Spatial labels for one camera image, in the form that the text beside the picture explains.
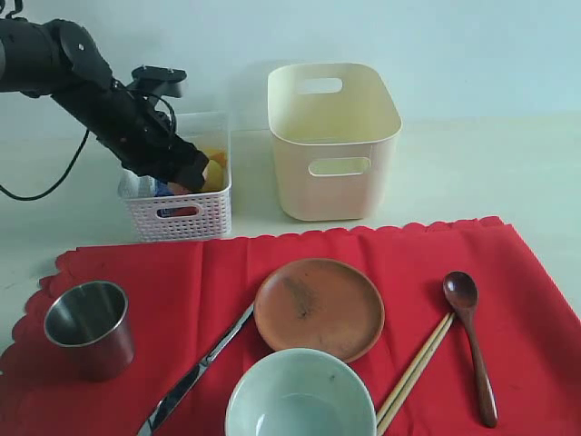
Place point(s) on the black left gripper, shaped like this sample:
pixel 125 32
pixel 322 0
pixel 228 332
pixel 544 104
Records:
pixel 144 143

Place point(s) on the yellow cheese wedge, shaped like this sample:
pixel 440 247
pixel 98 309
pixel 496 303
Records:
pixel 217 155

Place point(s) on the brown egg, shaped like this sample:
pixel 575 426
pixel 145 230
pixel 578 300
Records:
pixel 177 189

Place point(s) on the blue white milk carton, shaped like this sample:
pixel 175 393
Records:
pixel 162 190

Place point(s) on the yellow lemon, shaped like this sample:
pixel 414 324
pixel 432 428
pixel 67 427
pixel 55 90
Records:
pixel 213 177

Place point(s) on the red sausage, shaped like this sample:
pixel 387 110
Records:
pixel 185 211

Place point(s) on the stainless steel cup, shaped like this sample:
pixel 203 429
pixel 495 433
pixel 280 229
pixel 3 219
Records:
pixel 90 323

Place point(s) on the steel table knife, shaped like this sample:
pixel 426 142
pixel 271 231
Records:
pixel 166 405

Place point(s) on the dark wooden spoon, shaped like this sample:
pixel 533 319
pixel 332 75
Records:
pixel 461 293

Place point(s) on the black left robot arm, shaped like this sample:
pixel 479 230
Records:
pixel 60 59

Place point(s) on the white perforated plastic basket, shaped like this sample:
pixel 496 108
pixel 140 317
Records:
pixel 204 130

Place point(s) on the cream plastic bin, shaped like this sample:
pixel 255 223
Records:
pixel 334 130

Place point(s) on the red scalloped table cloth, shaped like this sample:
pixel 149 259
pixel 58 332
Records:
pixel 184 295

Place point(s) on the brown wooden plate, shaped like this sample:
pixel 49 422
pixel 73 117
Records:
pixel 321 304

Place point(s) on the pale green ceramic bowl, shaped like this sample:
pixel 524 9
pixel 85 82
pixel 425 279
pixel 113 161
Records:
pixel 300 392

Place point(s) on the right bamboo chopstick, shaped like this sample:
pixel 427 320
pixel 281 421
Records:
pixel 416 377

